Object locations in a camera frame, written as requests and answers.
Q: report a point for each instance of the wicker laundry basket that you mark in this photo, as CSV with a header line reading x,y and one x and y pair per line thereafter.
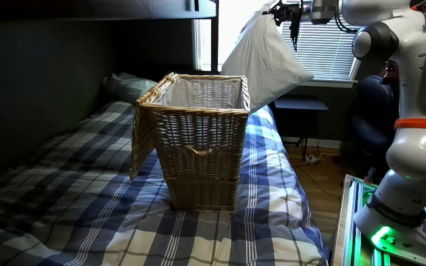
x,y
203,157

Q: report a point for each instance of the pale grey-green pillow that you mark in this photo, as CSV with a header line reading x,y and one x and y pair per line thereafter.
x,y
267,59

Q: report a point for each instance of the dark green pillow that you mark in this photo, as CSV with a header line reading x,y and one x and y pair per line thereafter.
x,y
126,86

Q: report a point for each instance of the white window blinds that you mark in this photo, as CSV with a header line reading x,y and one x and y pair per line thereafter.
x,y
332,53

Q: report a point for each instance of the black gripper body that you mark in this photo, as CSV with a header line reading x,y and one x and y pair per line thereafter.
x,y
295,9

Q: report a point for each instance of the blue plaid bedspread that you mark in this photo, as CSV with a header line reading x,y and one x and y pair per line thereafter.
x,y
74,207

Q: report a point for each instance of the dark office chair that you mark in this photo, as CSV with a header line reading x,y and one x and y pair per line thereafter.
x,y
376,112

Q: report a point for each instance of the white power strip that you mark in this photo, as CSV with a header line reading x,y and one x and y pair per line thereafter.
x,y
311,158

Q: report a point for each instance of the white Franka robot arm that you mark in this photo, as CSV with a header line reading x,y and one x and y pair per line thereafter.
x,y
414,123

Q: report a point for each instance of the green-lit robot base platform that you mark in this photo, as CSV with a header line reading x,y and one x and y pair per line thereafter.
x,y
355,222

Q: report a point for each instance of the black side table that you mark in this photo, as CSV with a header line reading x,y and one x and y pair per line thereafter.
x,y
302,103

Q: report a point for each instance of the black bunk bed frame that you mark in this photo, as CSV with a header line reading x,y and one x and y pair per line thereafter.
x,y
125,19

